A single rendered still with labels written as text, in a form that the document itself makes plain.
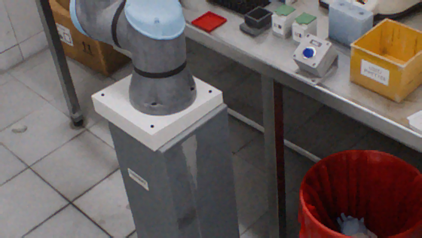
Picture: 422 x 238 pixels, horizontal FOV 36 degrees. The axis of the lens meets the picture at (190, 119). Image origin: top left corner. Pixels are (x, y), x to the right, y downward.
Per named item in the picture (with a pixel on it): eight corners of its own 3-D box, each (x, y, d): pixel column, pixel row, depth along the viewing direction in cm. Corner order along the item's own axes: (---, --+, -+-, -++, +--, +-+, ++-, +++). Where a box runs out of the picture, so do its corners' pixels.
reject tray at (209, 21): (191, 24, 173) (191, 21, 172) (209, 13, 176) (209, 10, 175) (209, 32, 169) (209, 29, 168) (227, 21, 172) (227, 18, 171)
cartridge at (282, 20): (272, 34, 165) (271, 11, 160) (284, 25, 167) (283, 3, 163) (284, 39, 162) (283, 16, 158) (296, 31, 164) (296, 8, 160)
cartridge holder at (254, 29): (239, 29, 168) (238, 17, 166) (263, 14, 172) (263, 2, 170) (254, 36, 165) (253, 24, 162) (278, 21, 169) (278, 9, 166)
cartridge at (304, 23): (292, 43, 161) (292, 19, 156) (304, 34, 163) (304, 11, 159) (304, 48, 158) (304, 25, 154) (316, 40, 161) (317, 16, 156)
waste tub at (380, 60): (347, 80, 147) (350, 44, 141) (382, 53, 153) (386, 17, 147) (399, 105, 139) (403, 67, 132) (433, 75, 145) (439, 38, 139)
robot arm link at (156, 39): (163, 79, 132) (157, 20, 124) (114, 60, 139) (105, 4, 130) (198, 53, 139) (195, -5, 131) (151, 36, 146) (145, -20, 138)
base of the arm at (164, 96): (149, 124, 136) (145, 85, 130) (117, 91, 147) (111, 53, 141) (209, 99, 142) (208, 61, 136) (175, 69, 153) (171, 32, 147)
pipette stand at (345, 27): (323, 42, 159) (324, 7, 153) (343, 31, 162) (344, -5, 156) (355, 59, 153) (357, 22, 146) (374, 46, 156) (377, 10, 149)
